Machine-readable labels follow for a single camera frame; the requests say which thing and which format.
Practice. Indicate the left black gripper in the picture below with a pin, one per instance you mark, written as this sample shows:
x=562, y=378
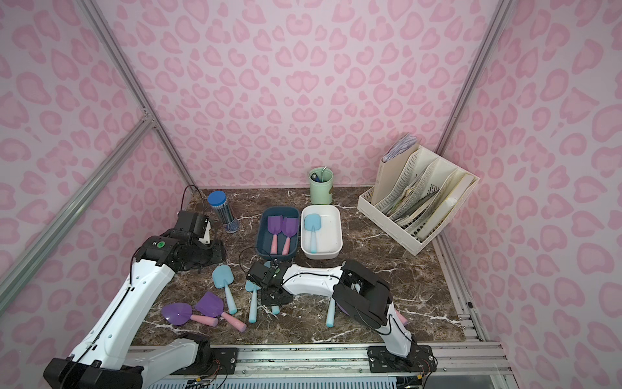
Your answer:
x=209, y=253

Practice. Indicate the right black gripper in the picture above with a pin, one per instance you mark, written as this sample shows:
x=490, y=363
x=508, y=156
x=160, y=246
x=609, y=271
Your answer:
x=271, y=292

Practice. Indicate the dark teal storage box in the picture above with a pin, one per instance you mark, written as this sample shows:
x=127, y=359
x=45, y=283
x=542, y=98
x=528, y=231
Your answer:
x=279, y=234

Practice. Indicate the white storage box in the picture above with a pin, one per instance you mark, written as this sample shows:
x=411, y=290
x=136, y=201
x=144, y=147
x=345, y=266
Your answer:
x=329, y=237

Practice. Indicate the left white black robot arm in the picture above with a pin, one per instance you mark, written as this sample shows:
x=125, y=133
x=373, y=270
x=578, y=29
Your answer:
x=153, y=266

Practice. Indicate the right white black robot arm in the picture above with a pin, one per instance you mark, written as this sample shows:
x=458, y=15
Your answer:
x=357, y=291

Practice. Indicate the square purple shovel far left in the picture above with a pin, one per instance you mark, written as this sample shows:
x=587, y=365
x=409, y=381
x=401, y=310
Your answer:
x=212, y=306

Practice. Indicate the blue lid pen tube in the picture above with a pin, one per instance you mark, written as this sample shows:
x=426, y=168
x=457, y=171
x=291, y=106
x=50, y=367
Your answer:
x=220, y=205

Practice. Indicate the blue shovel right vertical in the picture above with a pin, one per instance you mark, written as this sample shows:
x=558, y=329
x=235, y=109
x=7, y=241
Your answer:
x=330, y=321

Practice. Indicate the green pen cup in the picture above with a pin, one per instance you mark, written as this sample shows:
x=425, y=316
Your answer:
x=321, y=181

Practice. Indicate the white file organizer rack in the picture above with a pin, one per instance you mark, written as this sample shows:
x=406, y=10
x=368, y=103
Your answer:
x=416, y=195

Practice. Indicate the round purple shovel pink handle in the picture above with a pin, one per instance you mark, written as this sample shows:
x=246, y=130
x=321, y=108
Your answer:
x=178, y=314

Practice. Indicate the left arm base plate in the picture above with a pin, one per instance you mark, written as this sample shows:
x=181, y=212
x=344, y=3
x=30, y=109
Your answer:
x=215, y=361

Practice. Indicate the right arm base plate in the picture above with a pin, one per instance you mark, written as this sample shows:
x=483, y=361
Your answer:
x=420, y=360

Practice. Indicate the aluminium frame rail front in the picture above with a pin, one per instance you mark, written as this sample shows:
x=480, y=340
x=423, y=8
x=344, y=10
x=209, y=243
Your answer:
x=312, y=360

